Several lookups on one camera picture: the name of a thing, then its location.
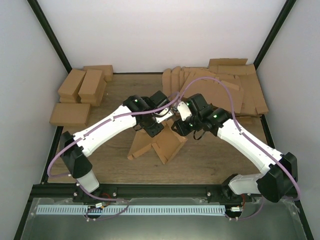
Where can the light blue slotted cable duct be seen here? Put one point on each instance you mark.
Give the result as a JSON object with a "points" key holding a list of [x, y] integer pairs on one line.
{"points": [[138, 210]]}

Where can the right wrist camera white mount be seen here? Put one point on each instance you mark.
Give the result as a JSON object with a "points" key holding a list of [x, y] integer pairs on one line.
{"points": [[183, 110]]}

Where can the flat folded cardboard box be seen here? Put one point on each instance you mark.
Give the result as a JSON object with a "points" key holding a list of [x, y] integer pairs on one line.
{"points": [[70, 114]]}

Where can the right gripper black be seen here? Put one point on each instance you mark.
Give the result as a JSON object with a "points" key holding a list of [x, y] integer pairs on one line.
{"points": [[182, 131]]}

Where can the folded cardboard box left stack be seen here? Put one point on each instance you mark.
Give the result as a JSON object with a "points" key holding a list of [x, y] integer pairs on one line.
{"points": [[69, 90]]}

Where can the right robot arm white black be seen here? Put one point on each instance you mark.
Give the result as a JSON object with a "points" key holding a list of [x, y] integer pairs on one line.
{"points": [[277, 171]]}

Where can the folded cardboard box stack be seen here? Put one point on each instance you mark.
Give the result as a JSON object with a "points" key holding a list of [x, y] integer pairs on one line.
{"points": [[92, 88], [69, 90]]}

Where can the stack of flat cardboard blanks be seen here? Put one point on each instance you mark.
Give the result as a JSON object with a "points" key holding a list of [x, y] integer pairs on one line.
{"points": [[239, 77]]}

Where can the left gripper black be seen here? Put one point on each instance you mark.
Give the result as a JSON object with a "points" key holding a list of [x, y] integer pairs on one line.
{"points": [[152, 132]]}

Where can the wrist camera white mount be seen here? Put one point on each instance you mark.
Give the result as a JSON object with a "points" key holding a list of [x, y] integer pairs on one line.
{"points": [[183, 110], [163, 115]]}

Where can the black aluminium frame rail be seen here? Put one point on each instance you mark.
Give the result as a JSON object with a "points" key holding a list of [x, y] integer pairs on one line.
{"points": [[211, 192]]}

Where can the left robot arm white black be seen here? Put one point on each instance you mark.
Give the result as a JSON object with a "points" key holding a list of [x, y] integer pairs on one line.
{"points": [[146, 112]]}

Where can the folded cardboard box middle stack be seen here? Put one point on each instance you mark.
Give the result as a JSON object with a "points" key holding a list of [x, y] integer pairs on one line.
{"points": [[92, 88]]}

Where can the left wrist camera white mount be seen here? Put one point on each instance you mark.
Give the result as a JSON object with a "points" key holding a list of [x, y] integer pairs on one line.
{"points": [[163, 115]]}

